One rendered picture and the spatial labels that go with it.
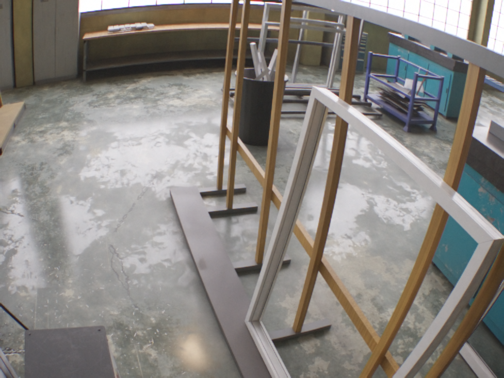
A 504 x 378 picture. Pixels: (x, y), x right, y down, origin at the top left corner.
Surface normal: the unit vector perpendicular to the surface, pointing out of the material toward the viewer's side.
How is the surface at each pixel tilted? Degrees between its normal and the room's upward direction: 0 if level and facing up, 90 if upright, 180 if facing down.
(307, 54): 90
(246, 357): 0
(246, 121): 94
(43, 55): 90
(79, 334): 0
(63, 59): 90
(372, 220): 0
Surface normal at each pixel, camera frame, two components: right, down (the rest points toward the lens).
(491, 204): -0.95, 0.10
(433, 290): 0.08, -0.85
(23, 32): 0.32, 0.51
